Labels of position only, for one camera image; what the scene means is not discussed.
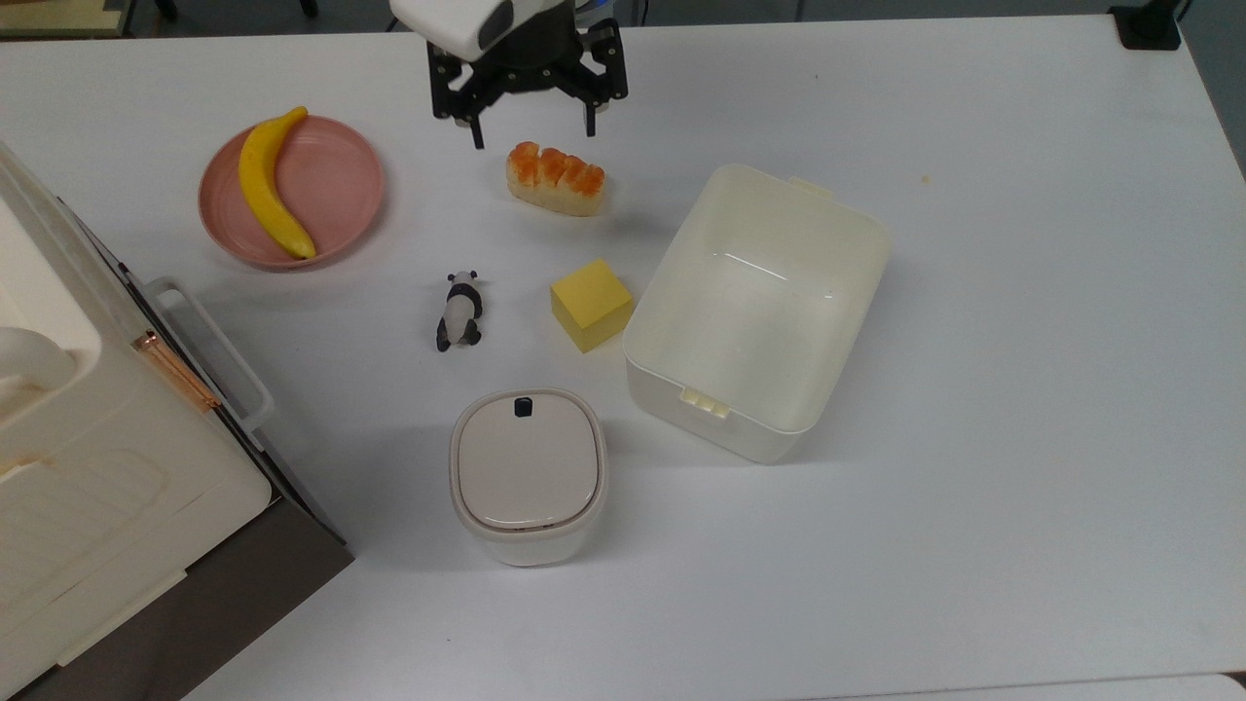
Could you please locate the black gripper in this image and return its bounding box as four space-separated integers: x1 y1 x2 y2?
428 0 630 151

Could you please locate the yellow foam cube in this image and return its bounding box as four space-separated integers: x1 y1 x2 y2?
550 258 636 353

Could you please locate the cream plastic open box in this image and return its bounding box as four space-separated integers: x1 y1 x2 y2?
621 163 894 465

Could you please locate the orange topped bread loaf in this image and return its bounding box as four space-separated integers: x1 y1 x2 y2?
505 141 607 218

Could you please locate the pink round plate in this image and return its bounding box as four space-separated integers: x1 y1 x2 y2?
198 115 386 272

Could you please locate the panda figurine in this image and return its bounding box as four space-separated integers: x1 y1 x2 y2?
435 270 485 353

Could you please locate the yellow toy banana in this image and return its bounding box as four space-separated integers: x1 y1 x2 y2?
238 106 318 261

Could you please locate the small beige lidded bin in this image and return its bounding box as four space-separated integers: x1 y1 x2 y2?
449 387 610 568

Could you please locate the copper container latch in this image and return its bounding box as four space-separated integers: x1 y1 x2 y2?
131 330 221 413

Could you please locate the dark wood drawer cabinet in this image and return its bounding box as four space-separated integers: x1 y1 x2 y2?
10 200 355 701

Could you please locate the black table clamp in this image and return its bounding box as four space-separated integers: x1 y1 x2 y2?
1109 0 1185 52

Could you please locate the white drawer handle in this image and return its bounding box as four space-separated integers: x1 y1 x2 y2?
144 277 276 435

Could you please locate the cream storage container with handles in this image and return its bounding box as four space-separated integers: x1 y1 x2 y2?
0 141 275 673

